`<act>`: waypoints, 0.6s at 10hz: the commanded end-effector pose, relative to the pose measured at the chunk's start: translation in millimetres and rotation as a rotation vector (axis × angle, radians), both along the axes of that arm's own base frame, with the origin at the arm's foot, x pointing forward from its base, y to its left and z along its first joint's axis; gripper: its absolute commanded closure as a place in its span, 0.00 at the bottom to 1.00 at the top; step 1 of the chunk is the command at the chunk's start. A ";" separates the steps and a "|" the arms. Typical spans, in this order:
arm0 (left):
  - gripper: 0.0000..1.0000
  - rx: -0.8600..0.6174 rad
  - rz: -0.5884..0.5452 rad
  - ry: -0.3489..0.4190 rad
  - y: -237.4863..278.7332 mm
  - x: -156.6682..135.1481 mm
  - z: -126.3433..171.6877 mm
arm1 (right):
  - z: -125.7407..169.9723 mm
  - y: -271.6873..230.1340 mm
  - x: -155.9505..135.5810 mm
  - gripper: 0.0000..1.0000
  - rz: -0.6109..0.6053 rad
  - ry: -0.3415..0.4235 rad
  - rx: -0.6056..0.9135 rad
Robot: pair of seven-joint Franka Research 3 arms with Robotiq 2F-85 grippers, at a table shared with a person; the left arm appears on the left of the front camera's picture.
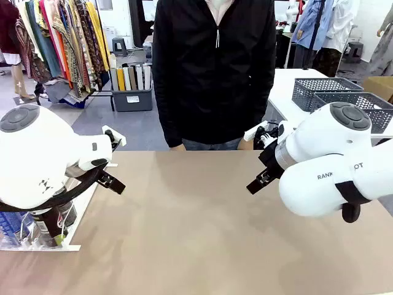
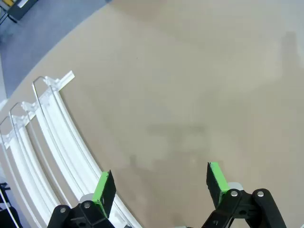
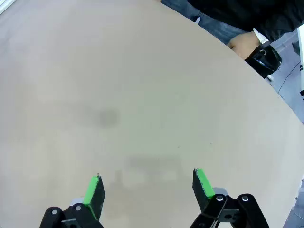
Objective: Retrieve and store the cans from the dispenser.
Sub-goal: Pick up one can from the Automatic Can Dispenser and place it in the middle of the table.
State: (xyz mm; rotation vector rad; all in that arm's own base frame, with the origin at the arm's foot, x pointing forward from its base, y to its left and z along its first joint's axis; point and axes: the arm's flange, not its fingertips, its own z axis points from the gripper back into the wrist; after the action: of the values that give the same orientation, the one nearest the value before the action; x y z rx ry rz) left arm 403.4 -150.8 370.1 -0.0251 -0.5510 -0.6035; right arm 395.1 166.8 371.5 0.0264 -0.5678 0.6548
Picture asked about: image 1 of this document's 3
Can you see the mannequin with white skirt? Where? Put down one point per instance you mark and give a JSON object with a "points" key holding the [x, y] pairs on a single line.
{"points": [[19, 80]]}

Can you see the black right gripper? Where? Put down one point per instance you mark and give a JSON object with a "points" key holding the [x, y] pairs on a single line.
{"points": [[271, 159]]}

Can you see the yellow hanging garment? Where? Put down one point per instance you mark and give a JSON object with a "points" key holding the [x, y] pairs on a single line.
{"points": [[99, 37]]}

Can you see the gray fabric pile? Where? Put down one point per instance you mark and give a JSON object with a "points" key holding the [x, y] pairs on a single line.
{"points": [[58, 92]]}

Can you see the teal hanging garment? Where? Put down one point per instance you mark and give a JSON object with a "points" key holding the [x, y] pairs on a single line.
{"points": [[43, 46]]}

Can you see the gray woven plastic basket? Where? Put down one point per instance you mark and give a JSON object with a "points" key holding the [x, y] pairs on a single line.
{"points": [[307, 92], [380, 116]]}

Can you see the cardboard box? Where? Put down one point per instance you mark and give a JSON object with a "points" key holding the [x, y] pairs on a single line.
{"points": [[379, 87]]}

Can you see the blue shirt on mannequin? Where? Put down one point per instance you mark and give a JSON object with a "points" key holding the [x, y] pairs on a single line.
{"points": [[310, 24]]}

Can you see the white coat on mannequin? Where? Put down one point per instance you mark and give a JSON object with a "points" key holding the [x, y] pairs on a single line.
{"points": [[340, 24]]}

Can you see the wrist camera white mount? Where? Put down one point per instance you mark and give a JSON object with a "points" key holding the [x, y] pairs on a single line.
{"points": [[120, 140], [251, 132]]}

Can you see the gray storage bin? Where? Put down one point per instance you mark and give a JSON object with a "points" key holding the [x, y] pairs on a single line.
{"points": [[132, 99]]}

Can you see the white drawer unit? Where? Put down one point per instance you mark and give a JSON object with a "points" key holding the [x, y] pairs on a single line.
{"points": [[110, 37]]}

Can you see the yellow fabric roll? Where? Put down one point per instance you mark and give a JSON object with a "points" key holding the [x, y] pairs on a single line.
{"points": [[121, 79]]}

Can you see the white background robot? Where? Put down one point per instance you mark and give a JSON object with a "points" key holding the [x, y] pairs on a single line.
{"points": [[291, 12]]}

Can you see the person left hand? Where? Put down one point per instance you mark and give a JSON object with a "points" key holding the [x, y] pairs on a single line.
{"points": [[245, 146]]}

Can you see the orange hanging garment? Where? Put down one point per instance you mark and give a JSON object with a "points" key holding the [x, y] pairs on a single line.
{"points": [[63, 58]]}

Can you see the brown fabric roll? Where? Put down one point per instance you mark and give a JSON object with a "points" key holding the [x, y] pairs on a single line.
{"points": [[132, 77]]}

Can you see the person right forearm black sleeve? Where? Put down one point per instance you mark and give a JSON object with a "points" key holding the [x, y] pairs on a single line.
{"points": [[167, 123]]}

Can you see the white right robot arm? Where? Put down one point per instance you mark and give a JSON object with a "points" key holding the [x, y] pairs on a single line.
{"points": [[322, 147]]}

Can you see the black stand pole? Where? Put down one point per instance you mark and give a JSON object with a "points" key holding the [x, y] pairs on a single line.
{"points": [[314, 33]]}

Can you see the dark brown patterned garment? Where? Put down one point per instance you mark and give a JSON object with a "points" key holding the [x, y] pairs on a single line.
{"points": [[89, 46]]}

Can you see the person right hand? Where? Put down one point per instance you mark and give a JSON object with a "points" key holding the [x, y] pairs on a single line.
{"points": [[178, 148]]}

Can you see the white can dispenser rack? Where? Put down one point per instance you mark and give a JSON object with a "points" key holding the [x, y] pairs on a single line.
{"points": [[80, 215]]}

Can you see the green patterned hanging garment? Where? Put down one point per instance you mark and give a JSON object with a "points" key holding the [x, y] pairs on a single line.
{"points": [[72, 58]]}

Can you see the gray plastic stool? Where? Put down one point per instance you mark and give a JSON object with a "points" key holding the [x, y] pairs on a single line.
{"points": [[119, 46], [354, 52]]}

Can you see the white side table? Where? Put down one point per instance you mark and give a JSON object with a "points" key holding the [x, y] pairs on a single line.
{"points": [[282, 89]]}

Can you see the mannequin in gray dress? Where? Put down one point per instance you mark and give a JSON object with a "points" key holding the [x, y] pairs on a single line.
{"points": [[382, 52]]}

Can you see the black clothes rack frame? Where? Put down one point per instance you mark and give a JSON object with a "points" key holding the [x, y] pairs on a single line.
{"points": [[39, 104]]}

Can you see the dark patterned skirt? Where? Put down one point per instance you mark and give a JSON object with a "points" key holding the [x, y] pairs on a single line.
{"points": [[327, 63]]}

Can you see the dark red garment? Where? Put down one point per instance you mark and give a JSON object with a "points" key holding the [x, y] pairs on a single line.
{"points": [[6, 24]]}

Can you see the person left forearm black sleeve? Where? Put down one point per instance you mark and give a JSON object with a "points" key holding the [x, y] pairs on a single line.
{"points": [[261, 107]]}

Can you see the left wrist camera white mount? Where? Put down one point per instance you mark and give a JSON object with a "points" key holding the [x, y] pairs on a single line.
{"points": [[120, 140]]}

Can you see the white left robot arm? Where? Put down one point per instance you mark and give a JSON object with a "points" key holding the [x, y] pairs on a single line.
{"points": [[46, 153]]}

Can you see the white fabric roll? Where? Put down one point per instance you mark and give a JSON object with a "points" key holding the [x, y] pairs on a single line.
{"points": [[147, 77], [126, 78], [139, 77]]}

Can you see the person in black jacket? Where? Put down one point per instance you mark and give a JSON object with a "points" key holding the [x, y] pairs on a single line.
{"points": [[215, 77]]}

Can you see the brown patterned shawl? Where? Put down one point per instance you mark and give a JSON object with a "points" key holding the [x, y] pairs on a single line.
{"points": [[30, 61]]}

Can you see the gray fabric roll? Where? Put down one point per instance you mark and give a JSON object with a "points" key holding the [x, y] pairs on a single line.
{"points": [[114, 78]]}

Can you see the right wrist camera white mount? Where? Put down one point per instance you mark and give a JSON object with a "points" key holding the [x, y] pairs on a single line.
{"points": [[251, 132]]}

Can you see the background workbench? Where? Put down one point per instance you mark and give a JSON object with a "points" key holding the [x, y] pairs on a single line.
{"points": [[148, 46]]}

